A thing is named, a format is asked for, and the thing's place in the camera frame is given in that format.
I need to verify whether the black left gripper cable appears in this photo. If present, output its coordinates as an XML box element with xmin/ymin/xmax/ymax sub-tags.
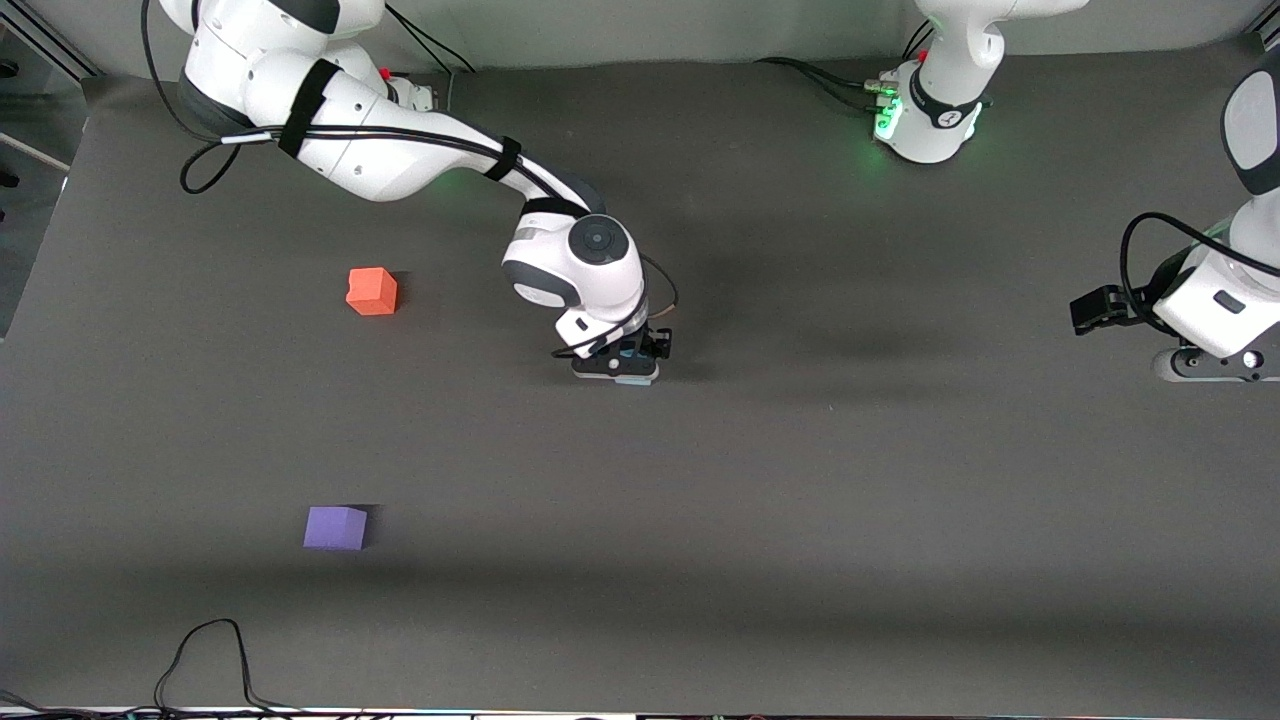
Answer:
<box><xmin>1120</xmin><ymin>212</ymin><xmax>1280</xmax><ymax>336</ymax></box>

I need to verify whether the black left arm base cable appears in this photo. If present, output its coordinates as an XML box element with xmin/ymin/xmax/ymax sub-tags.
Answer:
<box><xmin>755</xmin><ymin>57</ymin><xmax>886</xmax><ymax>111</ymax></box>

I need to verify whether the orange foam block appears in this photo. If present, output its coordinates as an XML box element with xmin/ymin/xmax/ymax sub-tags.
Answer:
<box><xmin>346</xmin><ymin>267</ymin><xmax>399</xmax><ymax>317</ymax></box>

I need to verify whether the black looping cable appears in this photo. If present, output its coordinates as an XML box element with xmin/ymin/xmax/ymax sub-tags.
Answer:
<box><xmin>153</xmin><ymin>618</ymin><xmax>311</xmax><ymax>717</ymax></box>

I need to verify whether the grey metal frame bar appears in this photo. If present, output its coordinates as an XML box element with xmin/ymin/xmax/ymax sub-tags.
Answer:
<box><xmin>0</xmin><ymin>15</ymin><xmax>101</xmax><ymax>81</ymax></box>

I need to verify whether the purple foam block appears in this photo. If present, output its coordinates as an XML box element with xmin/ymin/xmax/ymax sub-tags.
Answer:
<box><xmin>303</xmin><ymin>505</ymin><xmax>369</xmax><ymax>552</ymax></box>

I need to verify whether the black arm base cable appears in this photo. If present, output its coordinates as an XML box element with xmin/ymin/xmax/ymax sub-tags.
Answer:
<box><xmin>755</xmin><ymin>57</ymin><xmax>886</xmax><ymax>111</ymax></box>
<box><xmin>385</xmin><ymin>5</ymin><xmax>477</xmax><ymax>73</ymax></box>

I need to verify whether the black right arm base cable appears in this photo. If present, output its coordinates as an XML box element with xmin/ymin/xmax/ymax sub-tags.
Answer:
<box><xmin>385</xmin><ymin>5</ymin><xmax>477</xmax><ymax>73</ymax></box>

